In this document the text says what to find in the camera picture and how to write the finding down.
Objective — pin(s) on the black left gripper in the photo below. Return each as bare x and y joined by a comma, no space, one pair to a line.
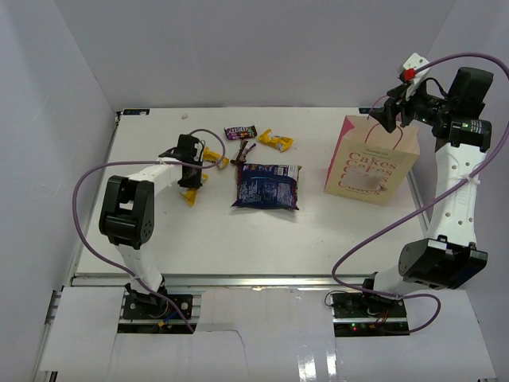
195,183

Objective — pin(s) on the large blue snack bag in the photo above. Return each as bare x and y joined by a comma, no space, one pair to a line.
261,186

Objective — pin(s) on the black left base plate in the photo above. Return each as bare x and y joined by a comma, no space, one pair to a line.
135,310

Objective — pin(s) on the yellow candy pack centre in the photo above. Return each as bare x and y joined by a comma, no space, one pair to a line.
280,143

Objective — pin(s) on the yellow snack pack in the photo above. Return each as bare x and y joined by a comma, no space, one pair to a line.
189,195

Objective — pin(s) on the yellow candy bar left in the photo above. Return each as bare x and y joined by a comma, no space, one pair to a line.
213,157

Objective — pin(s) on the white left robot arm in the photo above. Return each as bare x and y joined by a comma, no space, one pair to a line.
127,217

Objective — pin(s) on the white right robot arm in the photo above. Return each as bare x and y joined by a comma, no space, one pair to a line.
448,256

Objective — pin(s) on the brown candy wrapper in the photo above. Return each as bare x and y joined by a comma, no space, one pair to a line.
244,149

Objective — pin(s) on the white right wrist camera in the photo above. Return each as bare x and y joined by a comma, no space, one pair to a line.
408,72

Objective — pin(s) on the purple candy bag small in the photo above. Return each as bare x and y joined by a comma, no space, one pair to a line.
239,133

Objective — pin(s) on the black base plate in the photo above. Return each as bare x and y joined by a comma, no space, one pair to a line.
355,305
135,310

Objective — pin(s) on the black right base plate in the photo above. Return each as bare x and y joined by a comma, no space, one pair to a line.
355,305

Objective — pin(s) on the beige paper cakes bag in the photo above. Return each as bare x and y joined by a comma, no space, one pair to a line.
368,163

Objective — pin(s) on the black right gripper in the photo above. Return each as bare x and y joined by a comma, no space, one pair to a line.
387,115

